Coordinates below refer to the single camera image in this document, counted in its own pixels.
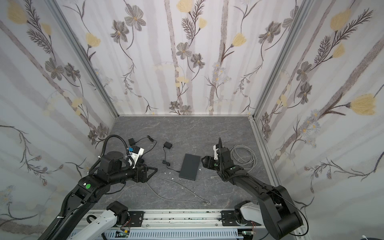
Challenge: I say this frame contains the aluminium corner frame left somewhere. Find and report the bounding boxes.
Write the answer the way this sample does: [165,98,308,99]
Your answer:
[45,0,119,118]

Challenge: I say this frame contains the grey network switch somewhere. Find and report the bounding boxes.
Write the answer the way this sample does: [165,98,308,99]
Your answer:
[179,154,201,181]

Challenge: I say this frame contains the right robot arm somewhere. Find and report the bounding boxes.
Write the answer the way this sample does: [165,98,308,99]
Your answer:
[201,138,303,240]

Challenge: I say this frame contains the aluminium corner frame right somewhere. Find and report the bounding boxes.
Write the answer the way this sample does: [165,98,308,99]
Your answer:
[252,0,311,119]

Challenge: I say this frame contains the white slotted cable duct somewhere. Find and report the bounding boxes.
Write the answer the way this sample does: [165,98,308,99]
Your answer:
[105,229,244,240]

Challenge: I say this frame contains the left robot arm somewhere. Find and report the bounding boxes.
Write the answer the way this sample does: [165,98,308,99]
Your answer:
[40,135,158,240]

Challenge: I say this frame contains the aluminium corner frame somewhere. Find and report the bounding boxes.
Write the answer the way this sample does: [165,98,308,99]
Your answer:
[252,0,311,119]
[45,0,119,118]

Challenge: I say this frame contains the black power adapter with cable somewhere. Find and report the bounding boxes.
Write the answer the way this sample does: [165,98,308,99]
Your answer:
[128,135,158,157]

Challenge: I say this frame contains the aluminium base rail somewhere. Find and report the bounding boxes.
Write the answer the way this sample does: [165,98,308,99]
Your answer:
[76,207,305,230]

